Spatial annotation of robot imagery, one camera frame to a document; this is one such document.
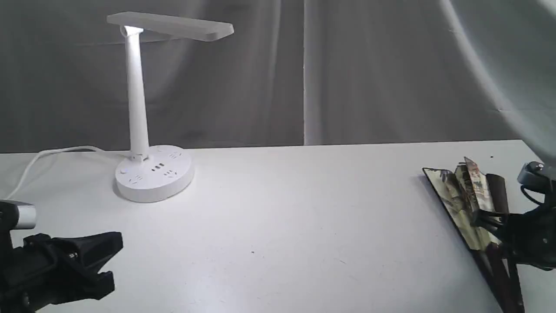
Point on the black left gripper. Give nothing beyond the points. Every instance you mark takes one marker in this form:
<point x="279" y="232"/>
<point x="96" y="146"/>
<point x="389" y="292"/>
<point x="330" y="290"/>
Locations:
<point x="29" y="279"/>

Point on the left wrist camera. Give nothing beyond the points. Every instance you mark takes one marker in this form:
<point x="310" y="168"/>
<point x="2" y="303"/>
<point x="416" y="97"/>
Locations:
<point x="17" y="215"/>

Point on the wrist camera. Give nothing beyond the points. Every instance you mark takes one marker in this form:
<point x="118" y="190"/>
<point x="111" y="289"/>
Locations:
<point x="17" y="215"/>
<point x="538" y="177"/>

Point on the painted folding paper fan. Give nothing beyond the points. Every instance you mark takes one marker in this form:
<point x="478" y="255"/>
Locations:
<point x="462" y="192"/>

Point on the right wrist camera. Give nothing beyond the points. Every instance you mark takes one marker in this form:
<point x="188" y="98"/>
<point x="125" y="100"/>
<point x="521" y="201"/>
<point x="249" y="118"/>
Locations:
<point x="538" y="177"/>

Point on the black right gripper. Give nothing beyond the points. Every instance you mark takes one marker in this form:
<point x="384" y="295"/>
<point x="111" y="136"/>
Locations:
<point x="530" y="237"/>

